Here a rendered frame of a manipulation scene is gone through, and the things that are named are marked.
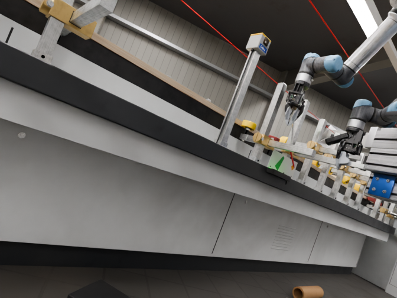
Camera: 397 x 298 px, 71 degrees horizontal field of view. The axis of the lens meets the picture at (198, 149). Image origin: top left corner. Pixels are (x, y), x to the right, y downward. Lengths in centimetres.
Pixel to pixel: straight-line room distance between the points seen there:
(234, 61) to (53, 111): 604
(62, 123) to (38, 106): 8
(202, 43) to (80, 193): 567
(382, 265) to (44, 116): 387
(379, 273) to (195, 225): 295
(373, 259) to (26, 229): 373
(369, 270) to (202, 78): 461
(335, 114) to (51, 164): 757
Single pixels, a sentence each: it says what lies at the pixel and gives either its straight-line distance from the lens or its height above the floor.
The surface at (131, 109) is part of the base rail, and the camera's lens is 92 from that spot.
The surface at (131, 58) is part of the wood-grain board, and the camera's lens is 118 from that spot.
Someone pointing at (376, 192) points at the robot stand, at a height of 74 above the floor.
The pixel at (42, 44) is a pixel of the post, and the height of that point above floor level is 74.
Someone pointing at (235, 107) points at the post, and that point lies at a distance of 123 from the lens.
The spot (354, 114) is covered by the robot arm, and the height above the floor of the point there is 109.
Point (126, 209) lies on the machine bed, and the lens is 129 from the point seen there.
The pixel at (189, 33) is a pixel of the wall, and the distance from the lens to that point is 655.
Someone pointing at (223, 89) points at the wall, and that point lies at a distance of 651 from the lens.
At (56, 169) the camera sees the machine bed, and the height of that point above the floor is 39.
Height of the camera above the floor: 60
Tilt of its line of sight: 2 degrees up
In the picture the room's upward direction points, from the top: 21 degrees clockwise
